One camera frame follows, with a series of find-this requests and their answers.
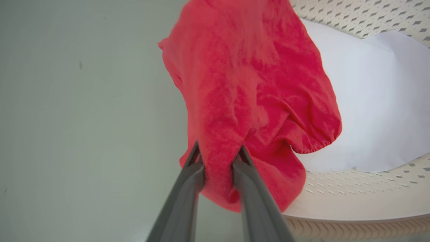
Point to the red basketball jersey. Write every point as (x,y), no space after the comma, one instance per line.
(242,84)

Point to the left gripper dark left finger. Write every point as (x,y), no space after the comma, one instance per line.
(181,208)

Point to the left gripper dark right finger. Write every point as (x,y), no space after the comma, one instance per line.
(258,215)

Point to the cream perforated laundry basket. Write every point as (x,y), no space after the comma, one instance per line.
(352,198)

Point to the white cloth garment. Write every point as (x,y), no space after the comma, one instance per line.
(376,101)

